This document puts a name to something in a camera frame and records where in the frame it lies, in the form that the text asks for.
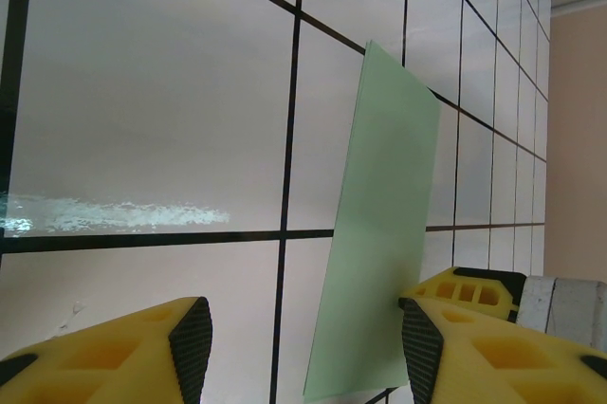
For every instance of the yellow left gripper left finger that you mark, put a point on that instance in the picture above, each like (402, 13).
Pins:
(95, 366)

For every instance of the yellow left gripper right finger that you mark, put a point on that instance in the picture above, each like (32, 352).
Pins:
(512, 366)

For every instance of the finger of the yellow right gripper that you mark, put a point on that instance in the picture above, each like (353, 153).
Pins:
(474, 295)

